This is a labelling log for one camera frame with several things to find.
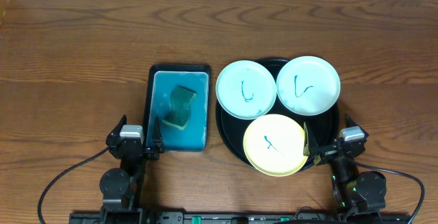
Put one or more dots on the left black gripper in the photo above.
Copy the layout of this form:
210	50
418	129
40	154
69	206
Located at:
135	148

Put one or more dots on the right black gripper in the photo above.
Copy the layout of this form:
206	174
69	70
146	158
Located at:
310	146

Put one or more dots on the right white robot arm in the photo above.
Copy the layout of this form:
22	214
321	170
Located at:
355	192

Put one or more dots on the green yellow sponge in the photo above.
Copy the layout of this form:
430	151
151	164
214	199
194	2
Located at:
179	113

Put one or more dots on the pale green plate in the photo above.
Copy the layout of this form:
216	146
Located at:
308	85
246	90

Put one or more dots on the yellow plate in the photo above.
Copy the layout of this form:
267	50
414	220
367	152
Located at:
274	144

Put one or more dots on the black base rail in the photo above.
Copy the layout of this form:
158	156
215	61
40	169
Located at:
307	216

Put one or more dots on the black rectangular water tray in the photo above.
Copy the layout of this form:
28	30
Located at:
163	79

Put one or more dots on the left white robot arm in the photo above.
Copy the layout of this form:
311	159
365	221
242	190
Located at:
122	186

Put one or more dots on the round black serving tray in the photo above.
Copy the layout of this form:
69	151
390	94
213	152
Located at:
324	126

